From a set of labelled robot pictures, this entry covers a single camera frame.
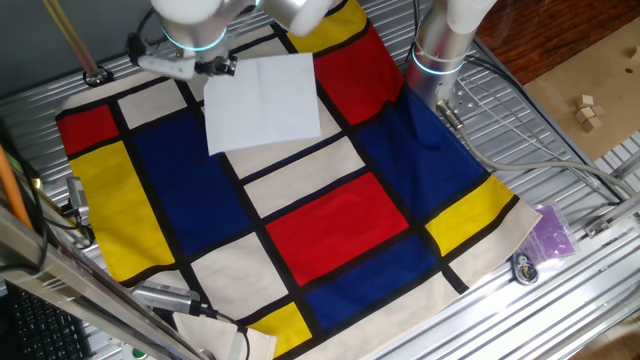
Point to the colour block tablecloth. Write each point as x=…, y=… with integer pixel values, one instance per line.
x=350, y=225

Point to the white paper sheet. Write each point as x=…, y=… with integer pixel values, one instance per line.
x=262, y=105

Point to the small silver camera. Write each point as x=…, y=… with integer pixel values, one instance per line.
x=77, y=197

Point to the brown cardboard sheet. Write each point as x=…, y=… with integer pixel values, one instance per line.
x=600, y=65

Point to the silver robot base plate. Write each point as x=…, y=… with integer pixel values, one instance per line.
x=465, y=100

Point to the grey box green button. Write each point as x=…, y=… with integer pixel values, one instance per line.
x=138, y=353

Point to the orange pole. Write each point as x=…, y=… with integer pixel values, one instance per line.
x=11, y=185

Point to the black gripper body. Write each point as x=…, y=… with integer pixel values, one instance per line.
x=209, y=66

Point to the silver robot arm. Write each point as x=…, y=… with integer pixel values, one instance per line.
x=440, y=45

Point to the aluminium frame beam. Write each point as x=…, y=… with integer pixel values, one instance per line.
x=75, y=285

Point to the small wooden cube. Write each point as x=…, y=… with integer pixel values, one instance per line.
x=592, y=125
x=585, y=101
x=584, y=115

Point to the black keyboard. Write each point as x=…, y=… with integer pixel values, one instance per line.
x=45, y=330

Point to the purple plastic bag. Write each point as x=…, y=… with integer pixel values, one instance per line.
x=550, y=235

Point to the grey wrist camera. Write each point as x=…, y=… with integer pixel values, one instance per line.
x=165, y=65

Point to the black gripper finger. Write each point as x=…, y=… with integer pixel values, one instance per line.
x=230, y=71
x=230, y=60

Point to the metal corner bracket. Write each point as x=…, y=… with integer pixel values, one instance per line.
x=597, y=228

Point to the small round metal part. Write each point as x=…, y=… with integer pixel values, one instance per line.
x=525, y=270

